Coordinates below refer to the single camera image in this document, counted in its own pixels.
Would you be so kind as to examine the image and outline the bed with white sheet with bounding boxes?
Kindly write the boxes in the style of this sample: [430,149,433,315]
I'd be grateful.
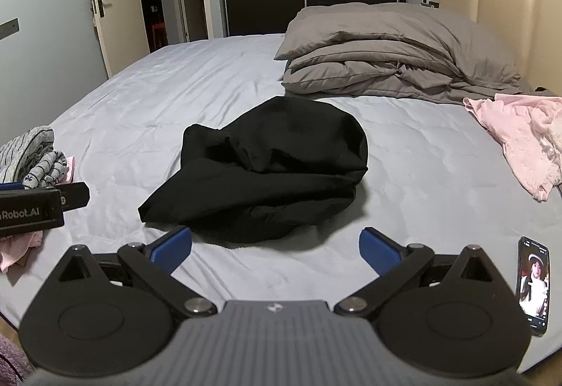
[0,32,562,327]

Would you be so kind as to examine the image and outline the black smartphone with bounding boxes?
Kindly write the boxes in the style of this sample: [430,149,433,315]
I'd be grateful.
[517,236,551,336]

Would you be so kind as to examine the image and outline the crumpled pink garment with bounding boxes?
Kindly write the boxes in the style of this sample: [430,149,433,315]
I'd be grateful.
[463,92,562,203]

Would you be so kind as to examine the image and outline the pink folded garment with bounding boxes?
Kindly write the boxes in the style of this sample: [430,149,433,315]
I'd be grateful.
[0,155,76,275]

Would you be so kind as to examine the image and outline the grey metal wall plate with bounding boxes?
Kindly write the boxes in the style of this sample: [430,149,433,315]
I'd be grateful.
[0,18,21,40]

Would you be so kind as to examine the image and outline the black pants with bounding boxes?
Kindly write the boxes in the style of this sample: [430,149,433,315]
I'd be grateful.
[138,96,370,249]

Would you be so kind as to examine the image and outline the grey-brown folded duvet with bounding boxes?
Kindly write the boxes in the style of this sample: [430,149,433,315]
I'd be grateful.
[274,2,558,106]

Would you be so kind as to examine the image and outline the metal door handle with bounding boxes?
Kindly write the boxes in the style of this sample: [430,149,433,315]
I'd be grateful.
[91,0,113,20]

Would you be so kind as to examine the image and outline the beige padded headboard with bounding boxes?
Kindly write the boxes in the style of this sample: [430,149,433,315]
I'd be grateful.
[439,0,562,90]

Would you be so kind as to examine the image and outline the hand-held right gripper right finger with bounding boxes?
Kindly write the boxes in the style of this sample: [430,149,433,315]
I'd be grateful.
[334,227,510,317]

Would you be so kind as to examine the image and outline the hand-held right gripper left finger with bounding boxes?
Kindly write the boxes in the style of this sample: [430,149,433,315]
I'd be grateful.
[55,225,217,317]

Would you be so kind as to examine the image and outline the red stool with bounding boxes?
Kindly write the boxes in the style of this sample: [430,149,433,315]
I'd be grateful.
[151,20,170,53]

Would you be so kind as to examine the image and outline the grey striped folded garment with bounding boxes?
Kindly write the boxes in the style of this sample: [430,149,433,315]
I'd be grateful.
[0,125,71,190]

